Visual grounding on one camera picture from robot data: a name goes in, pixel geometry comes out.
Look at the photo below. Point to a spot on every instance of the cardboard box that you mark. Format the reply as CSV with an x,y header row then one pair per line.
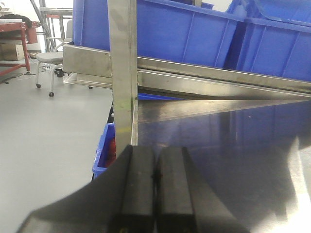
x,y
11,52

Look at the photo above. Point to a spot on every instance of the white rolling stool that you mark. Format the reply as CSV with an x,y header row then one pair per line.
x,y
55,58

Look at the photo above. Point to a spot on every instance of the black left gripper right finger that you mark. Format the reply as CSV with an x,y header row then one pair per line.
x,y
185,202

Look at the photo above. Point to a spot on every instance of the stainless steel shelf rack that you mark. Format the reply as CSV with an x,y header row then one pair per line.
x,y
249,135

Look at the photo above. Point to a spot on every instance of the blue plastic bin right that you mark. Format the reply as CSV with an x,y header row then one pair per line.
x,y
274,38

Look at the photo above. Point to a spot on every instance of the blue plastic bin left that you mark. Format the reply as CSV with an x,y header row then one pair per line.
x,y
166,29

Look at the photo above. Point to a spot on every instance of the red metal workbench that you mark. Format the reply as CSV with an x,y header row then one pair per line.
x,y
15,31

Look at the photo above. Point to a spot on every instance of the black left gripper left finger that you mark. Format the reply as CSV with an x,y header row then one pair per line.
x,y
120,200

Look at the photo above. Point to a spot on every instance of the lower blue bin red items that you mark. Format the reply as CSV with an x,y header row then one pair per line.
x,y
102,150

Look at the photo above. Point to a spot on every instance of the blue plastic bin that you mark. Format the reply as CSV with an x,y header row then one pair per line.
x,y
274,38
166,29

